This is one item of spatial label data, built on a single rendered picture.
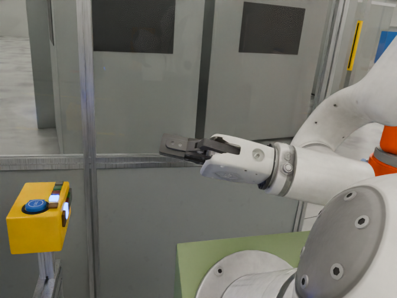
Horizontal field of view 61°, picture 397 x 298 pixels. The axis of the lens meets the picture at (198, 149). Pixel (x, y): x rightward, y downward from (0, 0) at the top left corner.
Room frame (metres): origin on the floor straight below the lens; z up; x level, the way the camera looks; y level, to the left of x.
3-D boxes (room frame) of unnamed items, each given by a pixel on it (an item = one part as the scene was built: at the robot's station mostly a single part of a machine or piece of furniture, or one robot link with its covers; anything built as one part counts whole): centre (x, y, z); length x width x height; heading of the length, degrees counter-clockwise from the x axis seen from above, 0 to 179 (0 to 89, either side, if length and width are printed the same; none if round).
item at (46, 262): (0.66, 0.34, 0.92); 0.03 x 0.03 x 0.12; 14
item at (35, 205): (0.62, 0.33, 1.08); 0.04 x 0.04 x 0.02
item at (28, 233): (0.66, 0.34, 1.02); 0.16 x 0.10 x 0.11; 14
